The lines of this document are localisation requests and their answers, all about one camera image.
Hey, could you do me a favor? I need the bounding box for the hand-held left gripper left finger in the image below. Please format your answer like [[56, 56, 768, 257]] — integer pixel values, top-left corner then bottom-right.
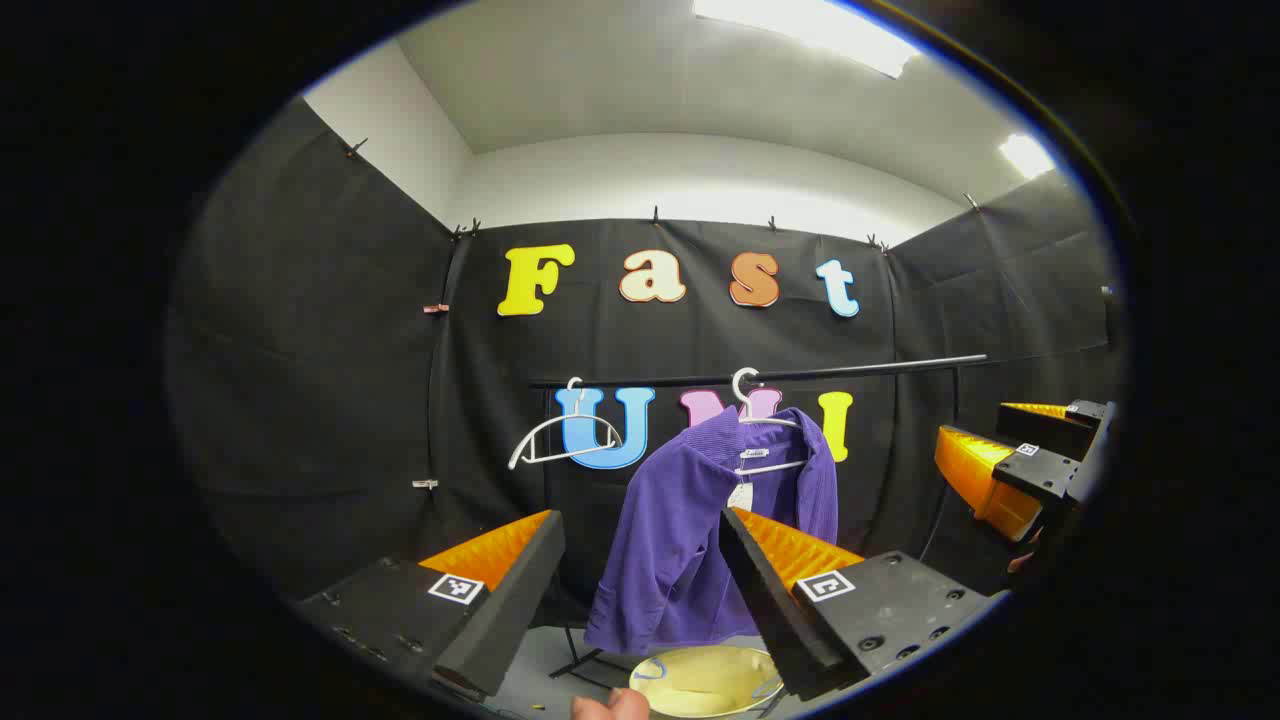
[[295, 508, 567, 701]]

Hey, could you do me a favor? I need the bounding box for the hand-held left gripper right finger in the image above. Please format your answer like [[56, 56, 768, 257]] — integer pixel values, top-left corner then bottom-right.
[[717, 505, 1006, 702]]

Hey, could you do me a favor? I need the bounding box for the cream round laundry hamper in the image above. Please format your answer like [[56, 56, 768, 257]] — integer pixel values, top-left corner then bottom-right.
[[628, 645, 787, 720]]

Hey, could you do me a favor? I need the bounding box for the purple ribbed knit garment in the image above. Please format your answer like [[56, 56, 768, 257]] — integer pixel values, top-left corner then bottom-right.
[[583, 405, 840, 657]]

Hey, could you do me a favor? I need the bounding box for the black clothes rack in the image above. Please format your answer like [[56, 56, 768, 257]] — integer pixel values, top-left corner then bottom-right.
[[528, 353, 991, 693]]

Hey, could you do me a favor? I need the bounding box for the white plastic clothes hanger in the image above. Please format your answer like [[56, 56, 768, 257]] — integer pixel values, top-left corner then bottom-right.
[[731, 367, 814, 477], [507, 377, 624, 471]]

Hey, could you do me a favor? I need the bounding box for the small ceiling light panel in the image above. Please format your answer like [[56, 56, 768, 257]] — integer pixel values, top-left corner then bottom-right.
[[999, 133, 1057, 180]]

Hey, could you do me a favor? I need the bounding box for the row of black binder clips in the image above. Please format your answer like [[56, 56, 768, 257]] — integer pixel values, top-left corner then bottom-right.
[[345, 137, 983, 253]]

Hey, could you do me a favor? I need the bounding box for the long ceiling light panel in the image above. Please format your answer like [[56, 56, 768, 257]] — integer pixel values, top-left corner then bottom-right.
[[693, 0, 922, 80]]

